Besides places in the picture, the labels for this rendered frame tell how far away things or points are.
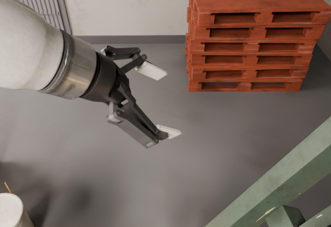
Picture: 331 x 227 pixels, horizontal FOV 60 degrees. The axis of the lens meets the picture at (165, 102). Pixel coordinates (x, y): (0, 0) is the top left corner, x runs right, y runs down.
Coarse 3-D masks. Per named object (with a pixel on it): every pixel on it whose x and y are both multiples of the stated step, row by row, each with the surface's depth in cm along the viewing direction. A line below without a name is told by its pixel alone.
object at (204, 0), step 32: (192, 0) 311; (224, 0) 271; (256, 0) 271; (288, 0) 271; (320, 0) 271; (192, 32) 288; (224, 32) 288; (256, 32) 272; (288, 32) 288; (320, 32) 272; (192, 64) 298; (224, 64) 297; (256, 64) 296; (288, 64) 296
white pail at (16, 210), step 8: (0, 200) 175; (8, 200) 175; (16, 200) 175; (0, 208) 172; (8, 208) 172; (16, 208) 172; (24, 208) 174; (0, 216) 168; (8, 216) 168; (16, 216) 168; (24, 216) 172; (0, 224) 164; (8, 224) 164; (16, 224) 164; (24, 224) 172; (32, 224) 187
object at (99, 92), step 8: (104, 56) 44; (104, 64) 42; (112, 64) 44; (96, 72) 41; (104, 72) 42; (112, 72) 43; (96, 80) 41; (104, 80) 42; (112, 80) 43; (120, 80) 48; (128, 80) 50; (88, 88) 42; (96, 88) 42; (104, 88) 43; (112, 88) 46; (128, 88) 49; (80, 96) 43; (88, 96) 42; (96, 96) 43; (104, 96) 44; (112, 96) 45; (120, 96) 46
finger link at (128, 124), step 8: (120, 112) 44; (128, 120) 45; (120, 128) 46; (128, 128) 46; (136, 128) 46; (144, 128) 47; (136, 136) 47; (144, 136) 47; (152, 136) 48; (144, 144) 49
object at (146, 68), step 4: (144, 64) 56; (148, 64) 57; (136, 68) 57; (140, 68) 57; (144, 68) 57; (148, 68) 58; (152, 68) 58; (156, 68) 59; (160, 68) 60; (140, 72) 58; (144, 72) 59; (148, 72) 59; (152, 72) 59; (156, 72) 60; (160, 72) 60; (164, 72) 60; (152, 76) 61; (156, 76) 61; (160, 76) 61; (164, 76) 62
